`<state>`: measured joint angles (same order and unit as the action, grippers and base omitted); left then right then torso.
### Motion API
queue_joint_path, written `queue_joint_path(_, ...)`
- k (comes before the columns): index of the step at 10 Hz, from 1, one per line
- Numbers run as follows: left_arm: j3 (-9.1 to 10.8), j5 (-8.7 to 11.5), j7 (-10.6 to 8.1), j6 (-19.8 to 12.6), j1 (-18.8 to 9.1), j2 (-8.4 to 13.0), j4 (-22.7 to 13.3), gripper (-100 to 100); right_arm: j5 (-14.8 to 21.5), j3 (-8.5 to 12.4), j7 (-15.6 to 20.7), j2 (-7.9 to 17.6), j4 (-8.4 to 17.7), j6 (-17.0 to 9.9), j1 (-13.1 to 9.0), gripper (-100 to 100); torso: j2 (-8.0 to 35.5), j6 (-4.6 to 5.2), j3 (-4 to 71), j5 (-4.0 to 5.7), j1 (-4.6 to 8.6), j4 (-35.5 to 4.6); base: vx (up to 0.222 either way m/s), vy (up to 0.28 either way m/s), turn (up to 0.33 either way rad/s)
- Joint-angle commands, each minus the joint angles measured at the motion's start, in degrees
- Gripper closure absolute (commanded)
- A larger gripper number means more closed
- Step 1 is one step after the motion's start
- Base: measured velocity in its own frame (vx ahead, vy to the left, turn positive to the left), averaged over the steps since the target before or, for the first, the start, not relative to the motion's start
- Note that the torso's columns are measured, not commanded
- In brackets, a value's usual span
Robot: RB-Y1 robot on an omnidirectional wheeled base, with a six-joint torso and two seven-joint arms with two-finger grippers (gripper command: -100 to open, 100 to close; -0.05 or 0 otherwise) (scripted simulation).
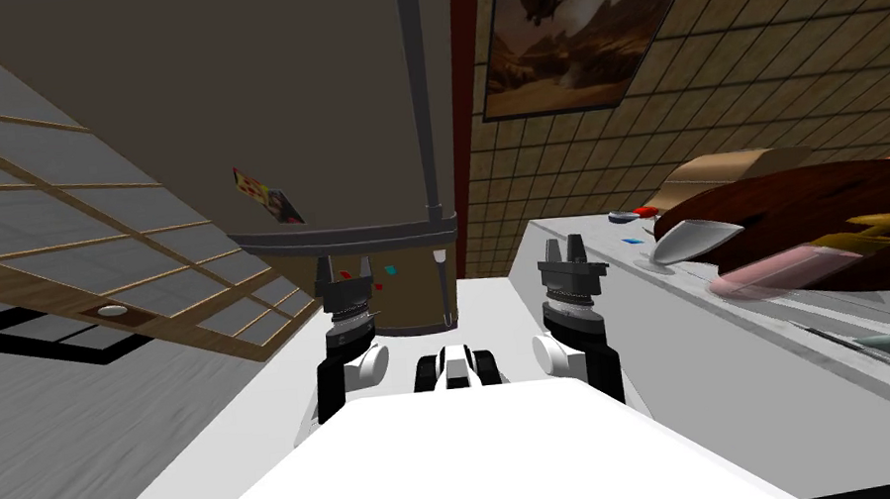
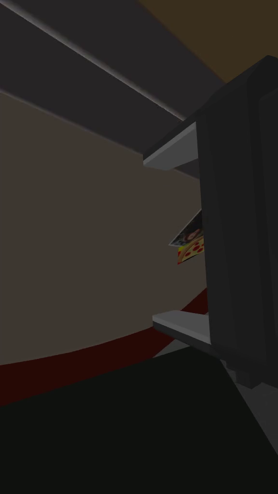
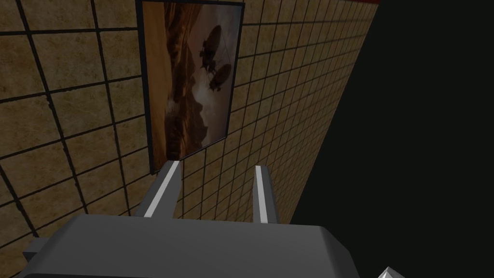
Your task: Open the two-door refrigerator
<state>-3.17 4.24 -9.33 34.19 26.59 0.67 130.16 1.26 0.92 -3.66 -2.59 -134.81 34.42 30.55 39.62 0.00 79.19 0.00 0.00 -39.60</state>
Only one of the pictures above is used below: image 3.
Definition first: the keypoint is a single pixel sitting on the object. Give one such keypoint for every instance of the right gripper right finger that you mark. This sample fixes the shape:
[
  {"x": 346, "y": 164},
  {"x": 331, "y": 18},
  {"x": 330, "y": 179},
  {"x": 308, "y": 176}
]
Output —
[{"x": 263, "y": 197}]

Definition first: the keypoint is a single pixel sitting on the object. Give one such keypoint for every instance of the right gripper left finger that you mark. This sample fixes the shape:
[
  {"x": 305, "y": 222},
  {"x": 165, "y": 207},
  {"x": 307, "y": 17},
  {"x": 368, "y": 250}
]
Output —
[{"x": 164, "y": 193}]

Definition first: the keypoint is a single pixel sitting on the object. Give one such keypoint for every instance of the framed landscape picture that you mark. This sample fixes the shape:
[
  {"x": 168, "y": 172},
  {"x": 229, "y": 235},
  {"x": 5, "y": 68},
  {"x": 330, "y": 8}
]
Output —
[{"x": 189, "y": 81}]

